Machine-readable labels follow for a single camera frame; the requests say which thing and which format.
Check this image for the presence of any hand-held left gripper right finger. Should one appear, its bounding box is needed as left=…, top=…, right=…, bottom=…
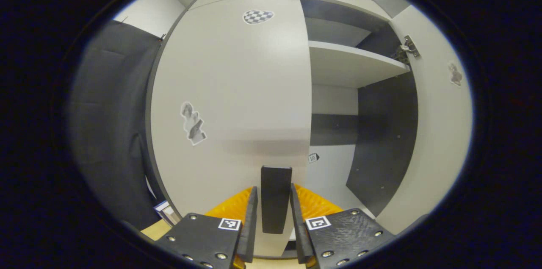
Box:
left=290, top=183, right=396, bottom=269

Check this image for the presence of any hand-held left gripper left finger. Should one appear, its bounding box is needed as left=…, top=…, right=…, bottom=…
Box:
left=155, top=186, right=259, bottom=269

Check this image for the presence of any black door handle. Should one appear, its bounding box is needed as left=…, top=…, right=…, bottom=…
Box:
left=260, top=166, right=293, bottom=234

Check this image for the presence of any grey double-door shoe cabinet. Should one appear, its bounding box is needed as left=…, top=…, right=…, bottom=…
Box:
left=146, top=0, right=473, bottom=259

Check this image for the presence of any grey cabinet door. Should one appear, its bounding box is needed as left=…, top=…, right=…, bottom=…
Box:
left=375, top=5, right=473, bottom=236
left=150, top=0, right=313, bottom=257

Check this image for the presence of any metal door hinge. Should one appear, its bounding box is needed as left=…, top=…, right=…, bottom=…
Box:
left=392, top=35, right=420, bottom=64

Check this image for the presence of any beige book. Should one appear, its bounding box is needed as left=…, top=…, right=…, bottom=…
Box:
left=163, top=205, right=180, bottom=226

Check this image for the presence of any black backdrop cloth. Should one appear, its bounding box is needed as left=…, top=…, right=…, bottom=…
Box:
left=70, top=20, right=163, bottom=229

